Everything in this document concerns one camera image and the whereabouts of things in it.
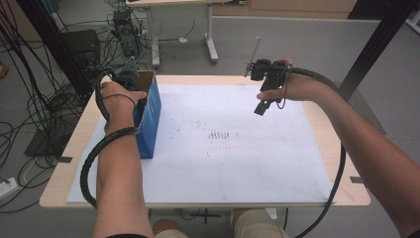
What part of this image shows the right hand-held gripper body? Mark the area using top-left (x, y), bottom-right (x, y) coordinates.
top-left (245, 36), bottom-right (289, 92)

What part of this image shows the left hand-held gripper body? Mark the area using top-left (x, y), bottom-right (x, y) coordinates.
top-left (112, 57), bottom-right (141, 92)

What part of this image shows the blue cardboard box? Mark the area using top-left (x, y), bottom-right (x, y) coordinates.
top-left (133, 69), bottom-right (162, 160)

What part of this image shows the person's left hand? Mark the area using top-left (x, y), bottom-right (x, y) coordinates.
top-left (100, 80), bottom-right (149, 132)

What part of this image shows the person's right hand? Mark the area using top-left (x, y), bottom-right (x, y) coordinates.
top-left (257, 59), bottom-right (327, 102)

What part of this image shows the black box on floor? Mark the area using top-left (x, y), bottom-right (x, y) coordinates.
top-left (62, 29), bottom-right (102, 67)

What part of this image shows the white table mat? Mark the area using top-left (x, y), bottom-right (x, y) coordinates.
top-left (65, 83), bottom-right (335, 204)

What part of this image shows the wooden cabinet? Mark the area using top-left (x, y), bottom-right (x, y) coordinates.
top-left (211, 0), bottom-right (359, 20)

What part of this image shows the white desk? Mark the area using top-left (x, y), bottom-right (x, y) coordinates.
top-left (125, 0), bottom-right (247, 68)

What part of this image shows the light wooden table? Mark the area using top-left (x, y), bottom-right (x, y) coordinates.
top-left (39, 73), bottom-right (371, 232)

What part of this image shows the black floor mat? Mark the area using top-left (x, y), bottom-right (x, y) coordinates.
top-left (24, 112), bottom-right (83, 159)

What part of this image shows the person's right leg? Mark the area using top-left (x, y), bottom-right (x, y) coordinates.
top-left (232, 208), bottom-right (290, 238)

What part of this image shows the person's leg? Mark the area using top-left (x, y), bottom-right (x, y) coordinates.
top-left (232, 208), bottom-right (290, 238)
top-left (152, 219), bottom-right (189, 238)

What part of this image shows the person's left leg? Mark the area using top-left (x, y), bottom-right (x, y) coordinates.
top-left (152, 219), bottom-right (189, 238)

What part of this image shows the white power strip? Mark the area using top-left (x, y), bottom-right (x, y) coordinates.
top-left (0, 177), bottom-right (18, 201)

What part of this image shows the thin black wrist cord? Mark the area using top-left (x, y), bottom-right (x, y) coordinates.
top-left (102, 93), bottom-right (138, 109)
top-left (275, 63), bottom-right (293, 110)

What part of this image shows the black device with cables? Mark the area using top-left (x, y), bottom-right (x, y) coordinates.
top-left (112, 9), bottom-right (142, 58)

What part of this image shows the black frame post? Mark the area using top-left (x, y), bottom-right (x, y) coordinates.
top-left (16, 0), bottom-right (93, 98)
top-left (338, 0), bottom-right (420, 102)

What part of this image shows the tangle of black cables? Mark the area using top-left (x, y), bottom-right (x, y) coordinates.
top-left (0, 0), bottom-right (157, 214)

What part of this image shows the right gripper black spiral cable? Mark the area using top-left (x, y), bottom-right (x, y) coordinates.
top-left (290, 66), bottom-right (347, 238)

